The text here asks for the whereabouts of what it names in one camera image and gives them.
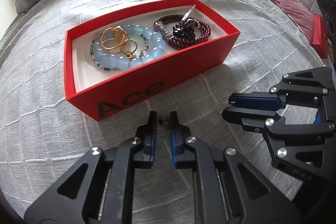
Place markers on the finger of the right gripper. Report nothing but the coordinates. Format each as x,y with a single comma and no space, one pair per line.
253,120
257,100

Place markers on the red Ace box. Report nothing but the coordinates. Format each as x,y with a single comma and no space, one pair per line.
124,57

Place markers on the grey plaid bedspread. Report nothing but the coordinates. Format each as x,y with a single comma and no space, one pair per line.
42,134

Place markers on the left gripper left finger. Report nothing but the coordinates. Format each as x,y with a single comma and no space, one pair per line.
98,188

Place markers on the black hair claw clip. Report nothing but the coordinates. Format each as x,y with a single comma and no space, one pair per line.
184,31

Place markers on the pink pillow near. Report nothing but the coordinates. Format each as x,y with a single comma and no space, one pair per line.
300,14

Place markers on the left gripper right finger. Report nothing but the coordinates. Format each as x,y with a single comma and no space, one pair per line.
227,188

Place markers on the red box lid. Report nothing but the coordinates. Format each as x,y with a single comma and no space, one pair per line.
320,39

